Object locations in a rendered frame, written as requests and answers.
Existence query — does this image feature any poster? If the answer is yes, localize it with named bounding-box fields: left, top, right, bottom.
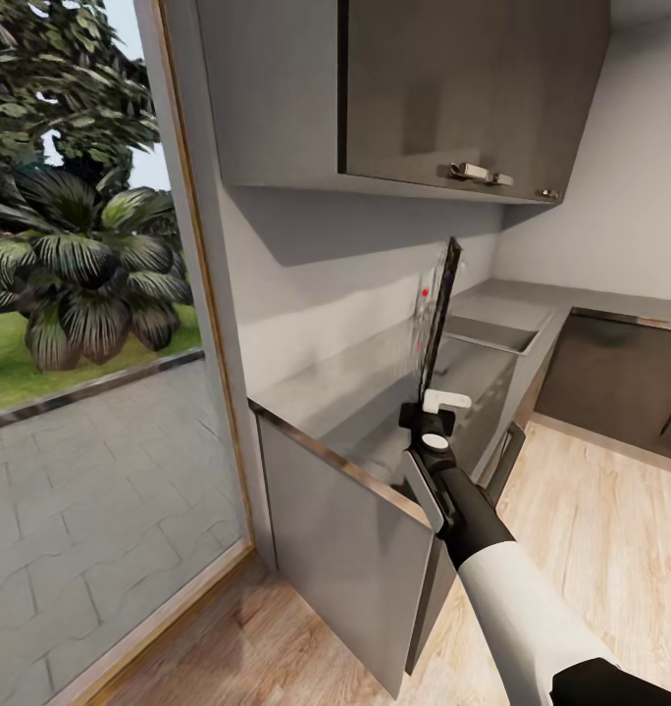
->
left=418, top=236, right=462, bottom=404

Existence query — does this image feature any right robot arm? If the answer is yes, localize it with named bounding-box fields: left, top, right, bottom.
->
left=399, top=389, right=671, bottom=706

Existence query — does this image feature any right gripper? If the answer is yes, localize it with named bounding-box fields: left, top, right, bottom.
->
left=399, top=402, right=456, bottom=436

